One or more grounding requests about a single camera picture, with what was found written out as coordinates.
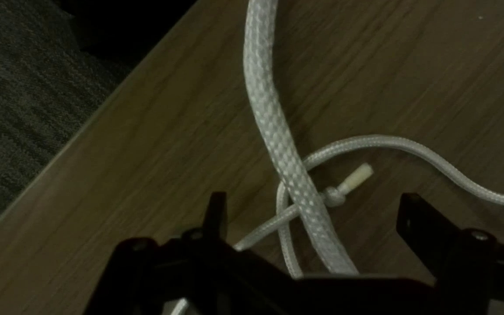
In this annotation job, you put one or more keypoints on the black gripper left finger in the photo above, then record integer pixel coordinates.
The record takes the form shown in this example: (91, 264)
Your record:
(164, 280)

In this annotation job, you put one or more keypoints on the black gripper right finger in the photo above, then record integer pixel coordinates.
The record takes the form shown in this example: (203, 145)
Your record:
(485, 273)

